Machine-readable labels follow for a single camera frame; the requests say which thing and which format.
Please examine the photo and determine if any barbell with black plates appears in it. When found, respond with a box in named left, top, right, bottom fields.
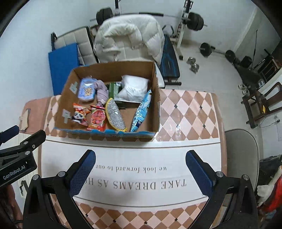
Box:
left=90, top=7, right=207, bottom=31

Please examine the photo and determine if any panda snack bag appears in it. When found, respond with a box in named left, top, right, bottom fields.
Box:
left=70, top=103, right=90, bottom=126

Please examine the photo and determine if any beige chair seat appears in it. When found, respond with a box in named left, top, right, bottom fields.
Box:
left=225, top=129, right=260, bottom=189

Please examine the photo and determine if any white puffer jacket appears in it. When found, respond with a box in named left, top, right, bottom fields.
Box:
left=93, top=14, right=165, bottom=64

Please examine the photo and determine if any lilac folded towel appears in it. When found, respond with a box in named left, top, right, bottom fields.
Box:
left=94, top=80, right=109, bottom=106

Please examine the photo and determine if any green snack bag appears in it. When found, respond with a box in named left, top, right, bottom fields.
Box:
left=107, top=82, right=126, bottom=109

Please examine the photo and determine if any white soft pillow pack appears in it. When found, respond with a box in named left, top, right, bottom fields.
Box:
left=114, top=75, right=149, bottom=103

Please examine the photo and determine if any beige padded chair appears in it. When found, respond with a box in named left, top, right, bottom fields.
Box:
left=51, top=26, right=99, bottom=65

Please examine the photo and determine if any light blue tissue pack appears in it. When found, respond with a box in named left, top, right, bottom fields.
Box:
left=77, top=76, right=97, bottom=102

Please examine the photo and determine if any blue snack bag gold top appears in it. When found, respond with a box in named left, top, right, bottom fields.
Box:
left=130, top=89, right=152, bottom=132

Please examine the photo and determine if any silver yellow scrubber sponge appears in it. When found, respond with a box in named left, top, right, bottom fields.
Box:
left=105, top=98, right=127, bottom=132

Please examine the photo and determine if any red printed snack bag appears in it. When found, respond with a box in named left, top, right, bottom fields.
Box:
left=86, top=105, right=107, bottom=132

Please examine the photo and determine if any cardboard milk box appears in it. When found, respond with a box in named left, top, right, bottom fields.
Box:
left=54, top=61, right=160, bottom=140

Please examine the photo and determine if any black floor barbell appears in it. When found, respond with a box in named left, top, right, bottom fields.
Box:
left=199, top=42, right=236, bottom=63

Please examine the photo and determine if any black blue weight bench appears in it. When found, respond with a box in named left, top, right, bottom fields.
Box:
left=159, top=25, right=182, bottom=86

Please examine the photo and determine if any blue foam mat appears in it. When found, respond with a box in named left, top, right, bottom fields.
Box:
left=48, top=43, right=80, bottom=95

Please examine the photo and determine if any chrome dumbbell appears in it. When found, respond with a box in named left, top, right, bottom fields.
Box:
left=186, top=57, right=199, bottom=73

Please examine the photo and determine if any dark wooden chair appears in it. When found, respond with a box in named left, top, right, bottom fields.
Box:
left=241, top=82, right=282, bottom=129

